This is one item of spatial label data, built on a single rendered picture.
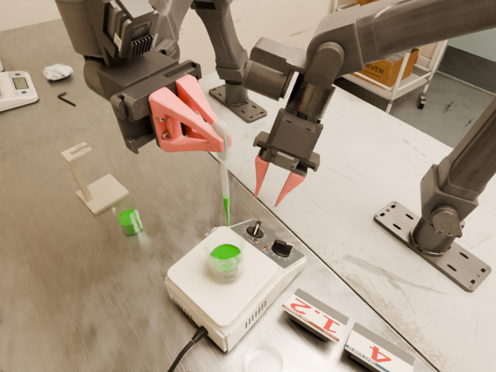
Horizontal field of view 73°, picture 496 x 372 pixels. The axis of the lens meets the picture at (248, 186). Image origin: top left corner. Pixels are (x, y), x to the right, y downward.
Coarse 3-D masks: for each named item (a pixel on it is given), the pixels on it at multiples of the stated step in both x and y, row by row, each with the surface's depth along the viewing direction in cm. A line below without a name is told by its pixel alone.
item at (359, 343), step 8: (352, 336) 48; (352, 344) 46; (360, 344) 47; (368, 344) 48; (360, 352) 45; (368, 352) 46; (376, 352) 47; (384, 352) 47; (376, 360) 45; (384, 360) 45; (392, 360) 46; (392, 368) 44; (400, 368) 45; (408, 368) 46
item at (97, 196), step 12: (84, 144) 62; (72, 156) 60; (72, 168) 61; (108, 180) 72; (84, 192) 66; (96, 192) 70; (108, 192) 70; (120, 192) 70; (96, 204) 67; (108, 204) 67
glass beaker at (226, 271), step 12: (216, 228) 44; (228, 228) 45; (204, 240) 44; (216, 240) 46; (228, 240) 47; (240, 240) 45; (240, 252) 42; (216, 264) 42; (228, 264) 42; (240, 264) 44; (216, 276) 45; (228, 276) 44; (240, 276) 46
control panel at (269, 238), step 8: (240, 224) 58; (248, 224) 59; (264, 232) 59; (248, 240) 54; (264, 240) 56; (272, 240) 57; (280, 240) 58; (256, 248) 53; (264, 248) 54; (272, 256) 53; (296, 256) 55; (280, 264) 51; (288, 264) 52
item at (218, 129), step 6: (216, 120) 30; (222, 120) 30; (216, 126) 30; (216, 132) 30; (222, 132) 30; (228, 132) 30; (222, 138) 30; (228, 138) 31; (228, 144) 31; (228, 150) 32; (222, 156) 32; (228, 156) 32
